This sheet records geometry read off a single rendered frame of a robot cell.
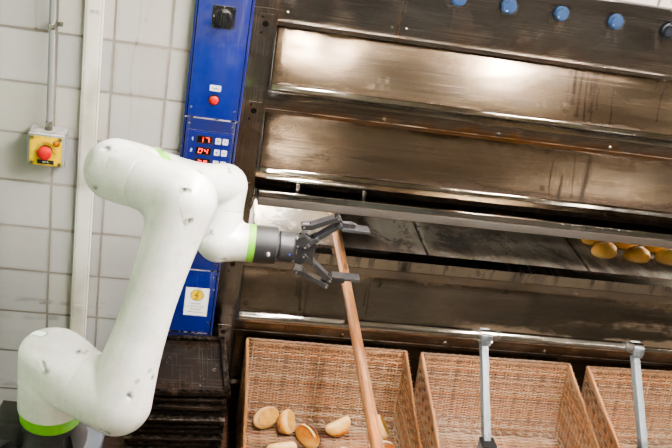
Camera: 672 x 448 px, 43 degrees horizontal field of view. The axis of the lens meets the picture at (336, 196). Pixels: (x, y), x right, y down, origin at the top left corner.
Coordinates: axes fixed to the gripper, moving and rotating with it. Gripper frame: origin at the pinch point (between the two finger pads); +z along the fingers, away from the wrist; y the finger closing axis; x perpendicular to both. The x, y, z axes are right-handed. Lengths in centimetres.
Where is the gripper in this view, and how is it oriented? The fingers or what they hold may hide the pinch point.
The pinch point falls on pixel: (359, 254)
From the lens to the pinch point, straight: 209.8
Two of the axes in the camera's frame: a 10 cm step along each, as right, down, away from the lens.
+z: 9.8, 1.1, 1.6
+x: 0.9, 4.3, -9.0
